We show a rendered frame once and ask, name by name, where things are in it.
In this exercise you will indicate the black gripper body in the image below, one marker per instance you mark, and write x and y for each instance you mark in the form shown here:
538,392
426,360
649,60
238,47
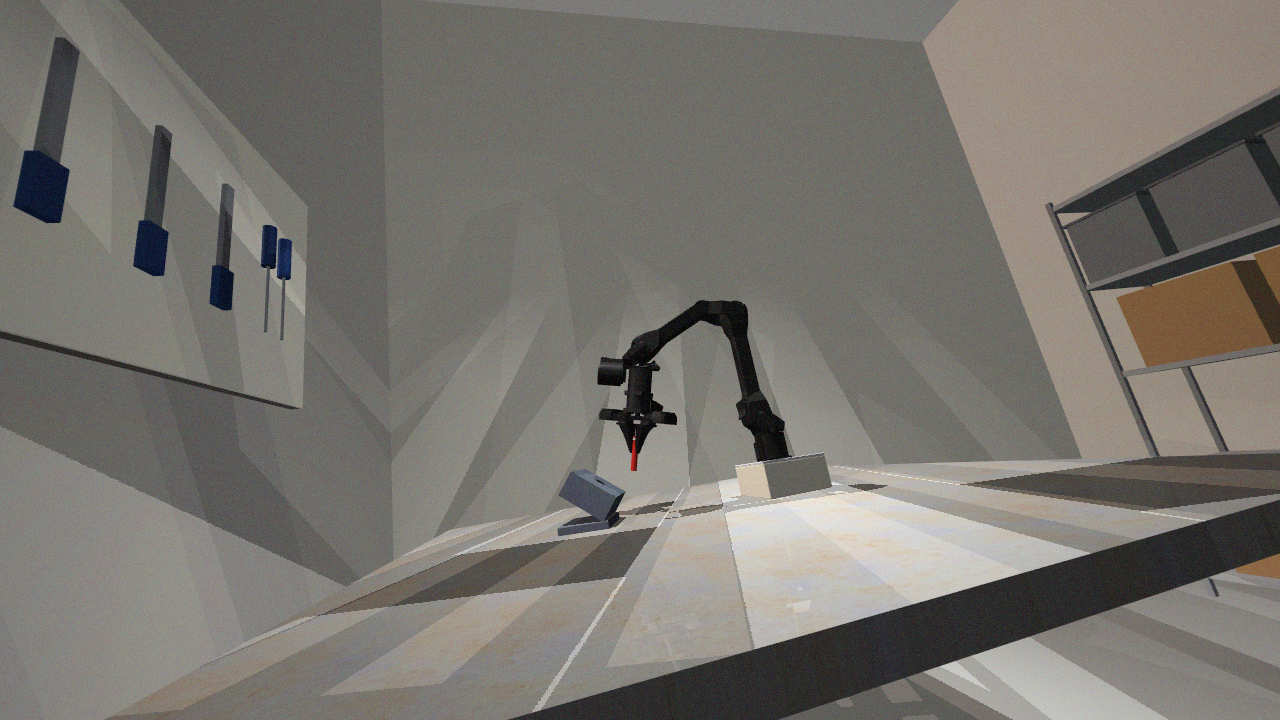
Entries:
638,402

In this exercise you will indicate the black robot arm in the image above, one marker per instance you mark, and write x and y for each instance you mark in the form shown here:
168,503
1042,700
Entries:
754,410

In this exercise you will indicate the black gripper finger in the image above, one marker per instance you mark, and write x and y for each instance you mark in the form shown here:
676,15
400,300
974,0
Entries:
628,430
642,431

